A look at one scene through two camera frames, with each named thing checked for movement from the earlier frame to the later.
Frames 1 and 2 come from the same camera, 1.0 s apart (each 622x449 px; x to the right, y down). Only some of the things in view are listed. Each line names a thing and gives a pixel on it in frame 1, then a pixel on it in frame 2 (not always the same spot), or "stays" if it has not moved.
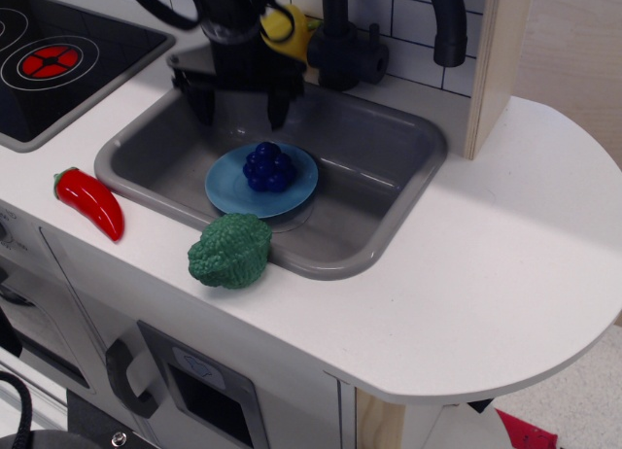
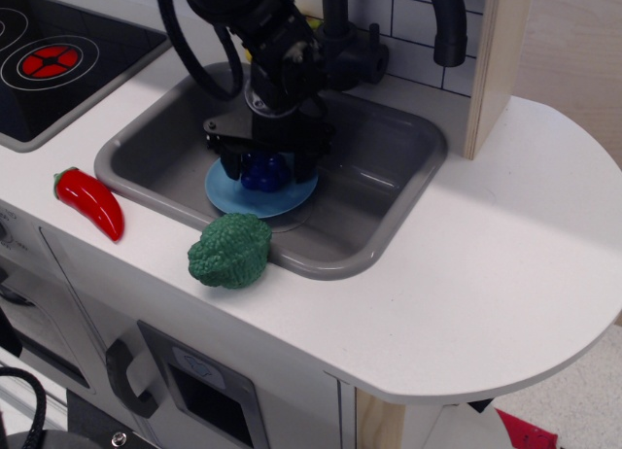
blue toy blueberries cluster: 267,168 stays
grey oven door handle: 119,360 stays
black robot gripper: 236,59 to 281,120
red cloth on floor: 526,436 stays
